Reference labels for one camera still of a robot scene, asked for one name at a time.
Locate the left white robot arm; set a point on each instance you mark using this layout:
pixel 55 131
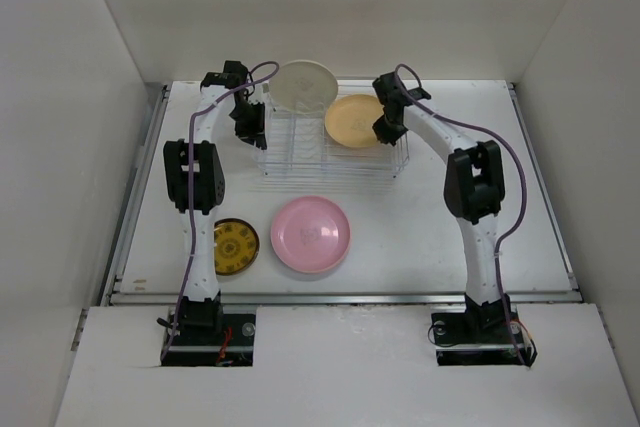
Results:
pixel 193 170

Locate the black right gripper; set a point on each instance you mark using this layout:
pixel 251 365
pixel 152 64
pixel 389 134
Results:
pixel 383 134

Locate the cream white plate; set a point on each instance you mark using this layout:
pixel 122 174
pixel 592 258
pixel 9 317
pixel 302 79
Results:
pixel 303 86

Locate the small yellow patterned plate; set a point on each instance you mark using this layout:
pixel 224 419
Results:
pixel 237 246

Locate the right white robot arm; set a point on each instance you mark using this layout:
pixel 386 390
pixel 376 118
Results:
pixel 474 180

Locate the pink plastic plate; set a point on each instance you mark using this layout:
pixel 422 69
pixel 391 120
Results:
pixel 311 235

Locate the aluminium table frame rail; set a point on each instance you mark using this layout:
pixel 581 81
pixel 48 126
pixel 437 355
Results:
pixel 405 246

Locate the tan plastic plate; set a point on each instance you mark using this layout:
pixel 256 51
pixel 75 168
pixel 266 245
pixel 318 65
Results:
pixel 349 120

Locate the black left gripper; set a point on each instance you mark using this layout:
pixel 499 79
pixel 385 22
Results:
pixel 254 134

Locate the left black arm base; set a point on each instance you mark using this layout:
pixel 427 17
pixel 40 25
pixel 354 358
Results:
pixel 207 334

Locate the white wire dish rack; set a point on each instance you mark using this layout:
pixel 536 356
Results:
pixel 298 145

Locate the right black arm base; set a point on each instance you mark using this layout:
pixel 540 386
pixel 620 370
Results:
pixel 488 334

